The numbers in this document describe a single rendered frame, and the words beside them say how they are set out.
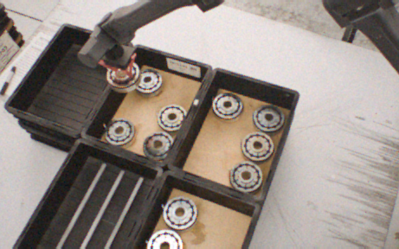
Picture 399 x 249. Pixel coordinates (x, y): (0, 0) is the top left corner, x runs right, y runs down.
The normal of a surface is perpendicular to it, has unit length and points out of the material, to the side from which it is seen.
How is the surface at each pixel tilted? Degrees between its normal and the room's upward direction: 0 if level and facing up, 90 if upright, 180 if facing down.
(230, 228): 0
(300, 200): 0
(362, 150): 0
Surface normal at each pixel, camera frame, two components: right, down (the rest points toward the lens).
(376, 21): -0.48, 0.76
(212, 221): -0.05, -0.49
